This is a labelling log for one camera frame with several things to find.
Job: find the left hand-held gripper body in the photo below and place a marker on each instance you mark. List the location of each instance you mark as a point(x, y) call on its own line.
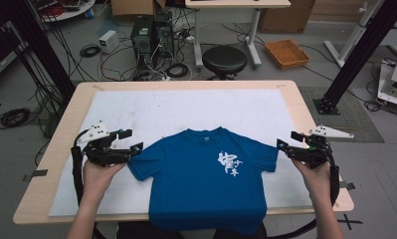
point(101, 151)

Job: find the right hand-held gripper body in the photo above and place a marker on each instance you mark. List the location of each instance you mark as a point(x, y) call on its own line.
point(313, 149)

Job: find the blue t-shirt with white print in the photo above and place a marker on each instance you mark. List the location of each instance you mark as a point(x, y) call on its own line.
point(192, 186)

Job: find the person's left hand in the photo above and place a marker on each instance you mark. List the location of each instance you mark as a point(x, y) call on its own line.
point(98, 179)

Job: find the person's right hand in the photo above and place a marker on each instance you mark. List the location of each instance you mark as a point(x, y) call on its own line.
point(313, 181)

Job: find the grey tape strip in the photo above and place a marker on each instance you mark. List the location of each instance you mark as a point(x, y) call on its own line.
point(37, 173)
point(348, 186)

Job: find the grey floor mat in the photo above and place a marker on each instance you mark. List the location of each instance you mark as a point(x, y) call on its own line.
point(352, 116)

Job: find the white table mat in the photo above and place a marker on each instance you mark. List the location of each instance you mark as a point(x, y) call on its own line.
point(186, 106)

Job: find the orange plastic tray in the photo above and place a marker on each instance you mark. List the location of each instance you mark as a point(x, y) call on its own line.
point(286, 53)

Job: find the white power supply box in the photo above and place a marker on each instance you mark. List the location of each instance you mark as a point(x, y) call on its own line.
point(108, 41)

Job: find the black computer tower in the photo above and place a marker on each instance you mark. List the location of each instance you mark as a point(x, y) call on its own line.
point(164, 33)
point(141, 40)

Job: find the black round stool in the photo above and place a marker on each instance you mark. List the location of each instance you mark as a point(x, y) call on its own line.
point(224, 59)

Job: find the white device on board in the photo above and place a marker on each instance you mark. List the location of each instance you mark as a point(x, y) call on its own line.
point(396, 83)

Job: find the black metal stand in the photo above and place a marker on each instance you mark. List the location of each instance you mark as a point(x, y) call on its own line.
point(37, 43)
point(361, 49)

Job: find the white metal stand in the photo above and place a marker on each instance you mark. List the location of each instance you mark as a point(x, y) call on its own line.
point(350, 40)

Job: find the cardboard box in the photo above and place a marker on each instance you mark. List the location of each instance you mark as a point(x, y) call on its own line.
point(285, 16)
point(133, 6)

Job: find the round white table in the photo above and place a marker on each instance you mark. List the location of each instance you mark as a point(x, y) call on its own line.
point(66, 10)

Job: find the white desk with legs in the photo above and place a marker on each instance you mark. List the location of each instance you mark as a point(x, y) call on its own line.
point(236, 3)

